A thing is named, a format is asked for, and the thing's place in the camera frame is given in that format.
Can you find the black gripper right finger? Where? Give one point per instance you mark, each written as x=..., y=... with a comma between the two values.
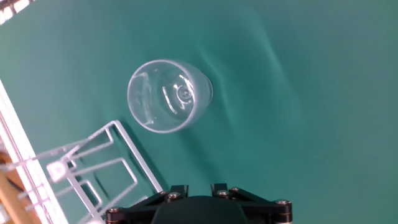
x=264, y=207

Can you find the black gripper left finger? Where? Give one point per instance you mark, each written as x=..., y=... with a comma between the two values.
x=140, y=208

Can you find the clear wine glass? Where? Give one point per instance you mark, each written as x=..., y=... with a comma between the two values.
x=171, y=96

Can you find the green table mat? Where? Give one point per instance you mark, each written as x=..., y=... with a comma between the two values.
x=280, y=93

